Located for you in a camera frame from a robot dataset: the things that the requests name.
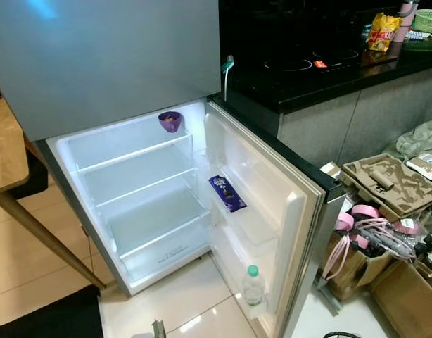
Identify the silver fridge main door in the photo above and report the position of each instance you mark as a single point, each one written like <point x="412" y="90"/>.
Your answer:
<point x="272" y="197"/>

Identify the glass fridge shelf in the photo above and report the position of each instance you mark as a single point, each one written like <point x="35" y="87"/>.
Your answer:
<point x="149" y="197"/>
<point x="131" y="155"/>

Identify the white paper package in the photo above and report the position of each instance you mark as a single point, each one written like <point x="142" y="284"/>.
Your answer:
<point x="427" y="165"/>

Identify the grey green sack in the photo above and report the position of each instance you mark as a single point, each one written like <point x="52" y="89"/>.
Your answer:
<point x="423" y="137"/>

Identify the moulded pulp packing tray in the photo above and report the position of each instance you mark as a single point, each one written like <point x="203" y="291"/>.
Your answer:
<point x="388" y="183"/>

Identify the pink tape roll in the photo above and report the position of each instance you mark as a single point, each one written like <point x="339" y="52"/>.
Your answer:
<point x="342" y="222"/>
<point x="365" y="211"/>

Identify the small printed carton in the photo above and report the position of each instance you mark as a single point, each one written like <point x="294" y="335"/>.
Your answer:
<point x="331" y="170"/>

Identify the small cardboard box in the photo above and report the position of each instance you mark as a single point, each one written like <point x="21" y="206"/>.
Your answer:
<point x="350" y="267"/>

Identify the yellow snack bag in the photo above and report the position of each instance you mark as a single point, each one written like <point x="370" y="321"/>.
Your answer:
<point x="383" y="33"/>

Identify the green plastic basket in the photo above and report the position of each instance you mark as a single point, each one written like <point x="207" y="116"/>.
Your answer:
<point x="428" y="21"/>

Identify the black kitchen counter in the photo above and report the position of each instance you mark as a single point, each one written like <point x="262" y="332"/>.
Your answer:
<point x="328" y="70"/>

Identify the pink tumbler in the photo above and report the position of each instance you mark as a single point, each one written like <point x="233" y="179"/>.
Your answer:
<point x="406" y="17"/>

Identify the black induction cooktop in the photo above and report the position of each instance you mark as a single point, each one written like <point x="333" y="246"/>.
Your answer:
<point x="311" y="60"/>

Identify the purple chocolate bar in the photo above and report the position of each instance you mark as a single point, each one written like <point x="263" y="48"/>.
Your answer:
<point x="228" y="193"/>

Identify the green cap water bottle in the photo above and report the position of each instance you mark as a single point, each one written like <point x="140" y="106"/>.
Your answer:
<point x="253" y="289"/>

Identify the teal white brush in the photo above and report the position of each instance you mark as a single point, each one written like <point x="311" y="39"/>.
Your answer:
<point x="228" y="70"/>

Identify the small purple bowl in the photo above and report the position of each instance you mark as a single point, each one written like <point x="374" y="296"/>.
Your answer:
<point x="170" y="122"/>

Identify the silver freezer door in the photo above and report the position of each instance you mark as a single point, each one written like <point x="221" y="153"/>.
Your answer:
<point x="96" y="63"/>

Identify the black floor mat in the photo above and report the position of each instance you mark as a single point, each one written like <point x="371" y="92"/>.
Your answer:
<point x="47" y="317"/>

